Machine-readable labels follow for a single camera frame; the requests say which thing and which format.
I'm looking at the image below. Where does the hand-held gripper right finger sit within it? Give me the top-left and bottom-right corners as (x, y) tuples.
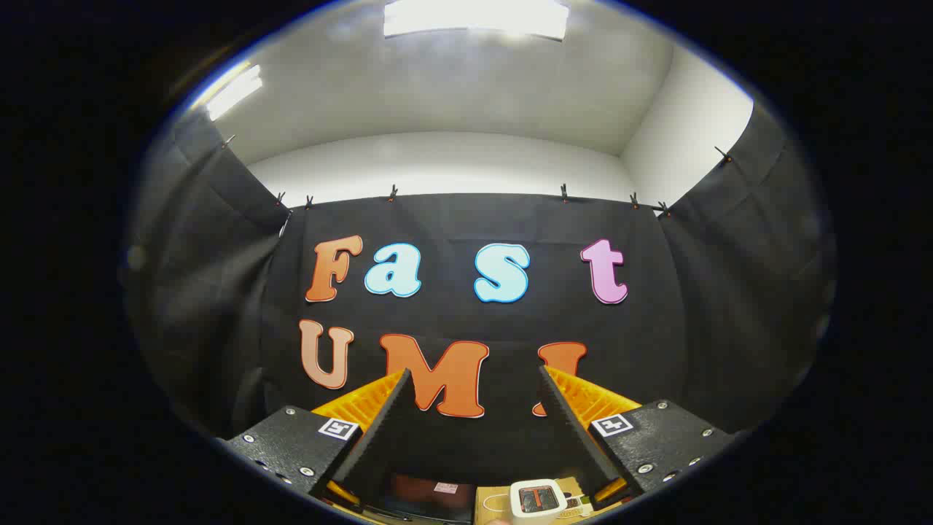
(538, 366), (737, 505)

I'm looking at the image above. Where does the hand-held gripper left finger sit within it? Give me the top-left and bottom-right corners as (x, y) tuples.
(217, 368), (413, 511)

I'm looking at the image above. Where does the white slot toaster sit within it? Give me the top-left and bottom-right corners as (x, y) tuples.
(509, 478), (569, 525)

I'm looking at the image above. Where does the black backdrop cloth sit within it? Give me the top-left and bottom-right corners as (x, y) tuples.
(120, 102), (838, 488)

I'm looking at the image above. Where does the row of black cloth clips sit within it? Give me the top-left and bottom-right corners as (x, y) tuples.
(222, 135), (733, 219)

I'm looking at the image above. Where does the rectangular ceiling light panel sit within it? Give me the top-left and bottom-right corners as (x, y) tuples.
(206, 64), (264, 122)
(383, 0), (570, 42)

